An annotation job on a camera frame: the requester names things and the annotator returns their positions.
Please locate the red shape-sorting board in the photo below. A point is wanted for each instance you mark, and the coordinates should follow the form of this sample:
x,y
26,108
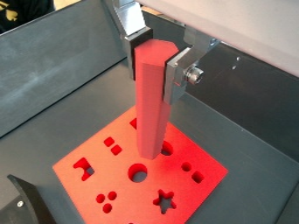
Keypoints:
x,y
119,188

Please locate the black curved bracket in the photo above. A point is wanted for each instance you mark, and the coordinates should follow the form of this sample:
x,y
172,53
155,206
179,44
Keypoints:
x,y
27,209

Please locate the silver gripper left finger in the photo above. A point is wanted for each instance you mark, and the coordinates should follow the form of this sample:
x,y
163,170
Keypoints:
x,y
128,18

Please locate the red hexagonal peg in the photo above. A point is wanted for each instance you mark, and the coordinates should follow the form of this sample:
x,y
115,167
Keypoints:
x,y
152,110

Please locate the person in dark shirt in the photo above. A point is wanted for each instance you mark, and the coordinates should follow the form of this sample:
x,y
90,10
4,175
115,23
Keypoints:
x,y
18,12

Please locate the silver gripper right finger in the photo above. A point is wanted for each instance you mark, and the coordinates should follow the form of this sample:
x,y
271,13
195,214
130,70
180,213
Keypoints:
x,y
183,66

